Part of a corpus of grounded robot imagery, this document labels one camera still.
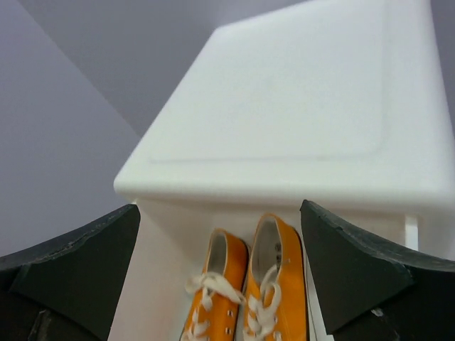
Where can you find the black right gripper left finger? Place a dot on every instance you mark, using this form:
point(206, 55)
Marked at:
point(68, 287)

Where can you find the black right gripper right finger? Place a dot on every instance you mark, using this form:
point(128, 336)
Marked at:
point(370, 288)

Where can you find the orange sneaker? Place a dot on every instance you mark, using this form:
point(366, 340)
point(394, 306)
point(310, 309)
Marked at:
point(275, 295)
point(218, 290)

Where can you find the white shoe cabinet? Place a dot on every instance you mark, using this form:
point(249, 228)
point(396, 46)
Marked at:
point(338, 102)

